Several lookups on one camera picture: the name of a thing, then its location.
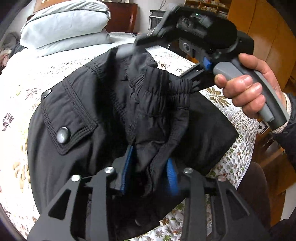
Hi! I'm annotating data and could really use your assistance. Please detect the pile of clothes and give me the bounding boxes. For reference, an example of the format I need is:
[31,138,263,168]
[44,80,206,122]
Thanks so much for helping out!
[1,32,25,72]

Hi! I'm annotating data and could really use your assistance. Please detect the black mesh office chair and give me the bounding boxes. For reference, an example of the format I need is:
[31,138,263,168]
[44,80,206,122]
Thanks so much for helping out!
[149,10,165,30]

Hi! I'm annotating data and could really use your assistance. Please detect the person's right forearm sleeve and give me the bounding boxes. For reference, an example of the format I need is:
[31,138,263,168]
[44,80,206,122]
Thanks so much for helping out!
[272,93,296,169]

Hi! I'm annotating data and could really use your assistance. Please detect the dark wooden headboard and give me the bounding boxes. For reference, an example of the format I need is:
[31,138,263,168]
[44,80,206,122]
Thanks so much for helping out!
[105,3,138,33]

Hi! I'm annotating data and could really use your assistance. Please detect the folded grey-blue duvet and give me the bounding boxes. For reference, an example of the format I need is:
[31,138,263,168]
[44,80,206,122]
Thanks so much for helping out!
[20,1,111,50]

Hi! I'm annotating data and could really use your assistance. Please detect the wooden window behind bed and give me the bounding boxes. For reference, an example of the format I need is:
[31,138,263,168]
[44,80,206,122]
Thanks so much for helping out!
[33,0,69,13]

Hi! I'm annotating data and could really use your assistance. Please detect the black pants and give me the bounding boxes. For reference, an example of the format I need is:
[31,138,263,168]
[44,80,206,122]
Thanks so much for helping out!
[28,48,238,240]

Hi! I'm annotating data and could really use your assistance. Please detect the person's right hand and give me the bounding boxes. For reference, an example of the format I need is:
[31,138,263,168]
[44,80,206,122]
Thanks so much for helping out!
[214,53,287,118]

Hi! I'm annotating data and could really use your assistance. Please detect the wooden wall shelf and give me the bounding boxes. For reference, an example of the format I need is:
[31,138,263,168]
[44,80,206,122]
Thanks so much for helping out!
[184,0,232,18]

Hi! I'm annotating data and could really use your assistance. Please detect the floral quilted bedspread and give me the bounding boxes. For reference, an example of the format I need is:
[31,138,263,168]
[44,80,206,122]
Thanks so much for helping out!
[0,37,260,241]

